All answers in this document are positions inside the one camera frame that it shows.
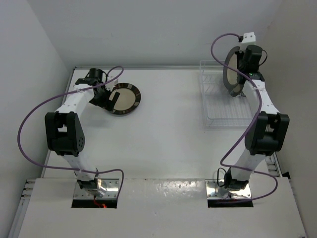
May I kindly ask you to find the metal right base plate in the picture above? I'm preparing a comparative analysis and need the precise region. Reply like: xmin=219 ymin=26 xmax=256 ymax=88
xmin=205 ymin=179 xmax=252 ymax=200

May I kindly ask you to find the metal base plate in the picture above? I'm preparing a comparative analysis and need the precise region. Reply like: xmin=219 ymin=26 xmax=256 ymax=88
xmin=73 ymin=178 xmax=119 ymax=200
xmin=205 ymin=179 xmax=252 ymax=200

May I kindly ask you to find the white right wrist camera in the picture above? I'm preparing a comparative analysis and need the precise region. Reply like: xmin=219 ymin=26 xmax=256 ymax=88
xmin=241 ymin=32 xmax=256 ymax=46

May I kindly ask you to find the grey rimmed beige plate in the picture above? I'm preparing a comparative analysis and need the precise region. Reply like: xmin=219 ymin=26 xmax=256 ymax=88
xmin=222 ymin=46 xmax=242 ymax=97

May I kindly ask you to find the white wire dish rack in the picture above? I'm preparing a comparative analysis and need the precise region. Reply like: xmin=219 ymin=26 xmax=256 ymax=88
xmin=199 ymin=60 xmax=253 ymax=130

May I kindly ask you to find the dark segmented rim plate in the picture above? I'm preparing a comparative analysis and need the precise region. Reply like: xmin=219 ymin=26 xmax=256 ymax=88
xmin=109 ymin=83 xmax=141 ymax=116

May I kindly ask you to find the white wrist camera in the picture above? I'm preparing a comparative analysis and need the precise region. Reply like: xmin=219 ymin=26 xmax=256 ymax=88
xmin=105 ymin=79 xmax=118 ymax=91
xmin=241 ymin=32 xmax=256 ymax=46

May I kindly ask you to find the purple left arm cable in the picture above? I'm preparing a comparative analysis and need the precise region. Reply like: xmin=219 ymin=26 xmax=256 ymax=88
xmin=17 ymin=65 xmax=124 ymax=199

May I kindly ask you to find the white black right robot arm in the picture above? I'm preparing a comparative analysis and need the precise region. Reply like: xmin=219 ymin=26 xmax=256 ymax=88
xmin=222 ymin=45 xmax=290 ymax=190

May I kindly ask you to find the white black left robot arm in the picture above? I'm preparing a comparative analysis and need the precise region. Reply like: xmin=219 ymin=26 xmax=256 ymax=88
xmin=45 ymin=68 xmax=120 ymax=198

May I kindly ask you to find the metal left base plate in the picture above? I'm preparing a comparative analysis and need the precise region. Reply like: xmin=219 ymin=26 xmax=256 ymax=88
xmin=73 ymin=178 xmax=119 ymax=200

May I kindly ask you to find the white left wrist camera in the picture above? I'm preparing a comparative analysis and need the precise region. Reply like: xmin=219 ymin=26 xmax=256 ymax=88
xmin=105 ymin=79 xmax=118 ymax=91

